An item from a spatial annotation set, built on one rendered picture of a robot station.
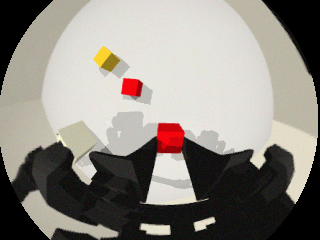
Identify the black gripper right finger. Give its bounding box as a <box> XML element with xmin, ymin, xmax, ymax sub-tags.
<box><xmin>181</xmin><ymin>136</ymin><xmax>253</xmax><ymax>201</ymax></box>

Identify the yellow cube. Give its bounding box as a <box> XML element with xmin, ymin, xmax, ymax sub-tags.
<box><xmin>93</xmin><ymin>45</ymin><xmax>120</xmax><ymax>72</ymax></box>

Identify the red cube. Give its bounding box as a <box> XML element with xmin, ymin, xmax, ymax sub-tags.
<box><xmin>121</xmin><ymin>79</ymin><xmax>143</xmax><ymax>96</ymax></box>
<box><xmin>157</xmin><ymin>123</ymin><xmax>185</xmax><ymax>153</ymax></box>

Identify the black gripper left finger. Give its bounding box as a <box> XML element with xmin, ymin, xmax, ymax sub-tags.
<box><xmin>88</xmin><ymin>136</ymin><xmax>157</xmax><ymax>204</ymax></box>

